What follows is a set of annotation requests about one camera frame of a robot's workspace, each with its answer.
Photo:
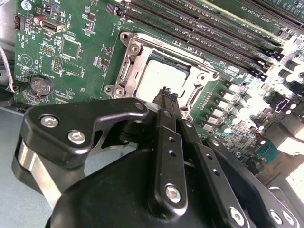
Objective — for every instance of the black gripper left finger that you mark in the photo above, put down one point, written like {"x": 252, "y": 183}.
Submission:
{"x": 59, "y": 140}

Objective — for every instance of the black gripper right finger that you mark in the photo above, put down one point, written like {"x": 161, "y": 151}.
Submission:
{"x": 206, "y": 171}

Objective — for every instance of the silver CPU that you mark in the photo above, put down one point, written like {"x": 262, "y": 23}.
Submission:
{"x": 166, "y": 76}

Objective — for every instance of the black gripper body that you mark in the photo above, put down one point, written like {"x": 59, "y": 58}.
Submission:
{"x": 107, "y": 202}

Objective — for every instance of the metal socket cover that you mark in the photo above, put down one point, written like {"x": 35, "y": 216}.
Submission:
{"x": 137, "y": 73}

